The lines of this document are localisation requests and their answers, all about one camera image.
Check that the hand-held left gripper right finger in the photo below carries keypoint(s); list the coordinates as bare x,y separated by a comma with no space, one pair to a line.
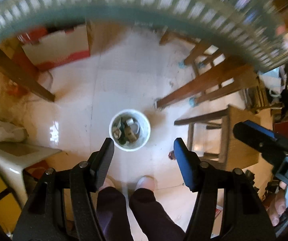
184,160

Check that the red white cardboard box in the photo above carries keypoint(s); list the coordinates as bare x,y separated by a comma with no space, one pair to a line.
58,45

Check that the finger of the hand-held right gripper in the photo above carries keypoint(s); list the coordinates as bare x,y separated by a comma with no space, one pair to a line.
254,140
260,130

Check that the white plastic container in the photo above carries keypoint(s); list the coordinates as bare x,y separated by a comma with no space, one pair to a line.
16,153

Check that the dark-topped wooden stool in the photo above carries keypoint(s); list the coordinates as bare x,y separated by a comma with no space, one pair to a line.
201,51

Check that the white plastic bucket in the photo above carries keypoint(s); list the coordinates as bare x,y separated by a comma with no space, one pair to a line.
144,141

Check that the light wooden stool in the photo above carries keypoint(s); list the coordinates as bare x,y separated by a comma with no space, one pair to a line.
239,140

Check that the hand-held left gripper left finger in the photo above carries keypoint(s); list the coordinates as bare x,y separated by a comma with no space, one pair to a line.
103,160

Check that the white plastic bag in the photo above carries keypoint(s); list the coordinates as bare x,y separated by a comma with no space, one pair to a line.
3,130

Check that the person's right hand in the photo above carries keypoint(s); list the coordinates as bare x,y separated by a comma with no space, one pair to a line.
277,205

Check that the small white box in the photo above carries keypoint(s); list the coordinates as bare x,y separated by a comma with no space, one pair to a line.
129,122

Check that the person's left leg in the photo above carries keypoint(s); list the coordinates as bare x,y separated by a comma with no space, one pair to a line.
113,213

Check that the silver wrapper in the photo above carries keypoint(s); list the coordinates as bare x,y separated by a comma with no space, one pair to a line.
116,130

